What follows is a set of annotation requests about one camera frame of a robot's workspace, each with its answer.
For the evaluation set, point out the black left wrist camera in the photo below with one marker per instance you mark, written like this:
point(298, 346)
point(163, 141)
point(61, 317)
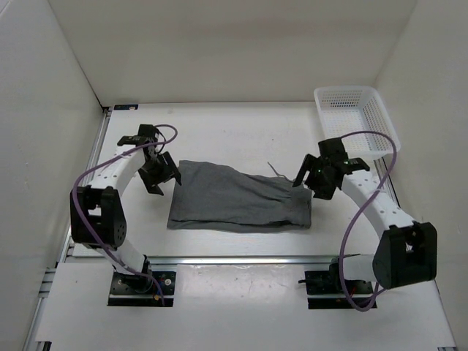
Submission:
point(146, 133)

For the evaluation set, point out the grey shorts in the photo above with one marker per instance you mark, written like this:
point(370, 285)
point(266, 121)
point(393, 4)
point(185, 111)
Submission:
point(218, 197)

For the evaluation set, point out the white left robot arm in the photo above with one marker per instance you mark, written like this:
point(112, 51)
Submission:
point(96, 212)

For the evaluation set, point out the white plastic basket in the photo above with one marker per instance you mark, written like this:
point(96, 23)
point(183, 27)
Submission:
point(360, 109)

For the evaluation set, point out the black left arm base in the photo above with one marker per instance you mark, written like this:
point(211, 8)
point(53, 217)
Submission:
point(137, 291)

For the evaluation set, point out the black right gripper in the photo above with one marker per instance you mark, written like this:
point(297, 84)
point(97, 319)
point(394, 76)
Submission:
point(314, 163)

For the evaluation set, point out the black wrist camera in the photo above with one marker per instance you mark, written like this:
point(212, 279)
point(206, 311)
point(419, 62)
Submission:
point(146, 133)
point(333, 153)

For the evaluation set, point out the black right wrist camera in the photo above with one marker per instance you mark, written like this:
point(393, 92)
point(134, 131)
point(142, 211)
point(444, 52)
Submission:
point(333, 153)

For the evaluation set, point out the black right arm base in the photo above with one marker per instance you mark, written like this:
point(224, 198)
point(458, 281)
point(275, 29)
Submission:
point(324, 290)

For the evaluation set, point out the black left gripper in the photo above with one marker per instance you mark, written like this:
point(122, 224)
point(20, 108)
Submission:
point(170, 170)

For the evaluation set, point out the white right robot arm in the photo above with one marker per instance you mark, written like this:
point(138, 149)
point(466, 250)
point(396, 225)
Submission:
point(407, 249)

